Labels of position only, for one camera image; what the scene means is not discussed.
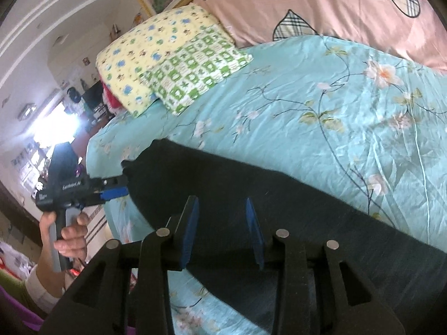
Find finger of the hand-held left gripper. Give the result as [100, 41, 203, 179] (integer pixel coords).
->
[87, 188, 128, 206]
[91, 174, 130, 191]

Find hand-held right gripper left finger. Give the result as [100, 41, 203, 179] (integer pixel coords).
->
[40, 195, 200, 335]

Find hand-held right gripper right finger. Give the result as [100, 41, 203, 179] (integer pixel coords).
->
[244, 197, 403, 335]

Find black pants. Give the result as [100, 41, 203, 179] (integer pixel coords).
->
[120, 139, 447, 335]

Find person's left forearm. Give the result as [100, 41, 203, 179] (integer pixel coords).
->
[0, 244, 68, 322]

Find person's left hand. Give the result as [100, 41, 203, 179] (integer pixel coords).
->
[39, 212, 89, 263]

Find ceiling light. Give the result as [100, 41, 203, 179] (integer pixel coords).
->
[17, 103, 37, 122]

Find red cloth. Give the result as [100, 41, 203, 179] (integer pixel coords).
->
[101, 82, 123, 113]

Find black screen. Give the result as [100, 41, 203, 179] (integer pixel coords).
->
[82, 82, 105, 111]

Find teal floral bed sheet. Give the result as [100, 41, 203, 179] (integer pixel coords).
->
[85, 35, 447, 335]

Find yellow cartoon print pillow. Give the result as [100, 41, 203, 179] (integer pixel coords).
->
[95, 3, 235, 118]

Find purple garment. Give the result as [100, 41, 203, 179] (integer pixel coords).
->
[0, 284, 44, 327]

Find green checkered pillow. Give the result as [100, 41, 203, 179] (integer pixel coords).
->
[140, 25, 254, 116]

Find pink quilt with plaid hearts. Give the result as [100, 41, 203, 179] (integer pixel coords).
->
[193, 0, 447, 74]

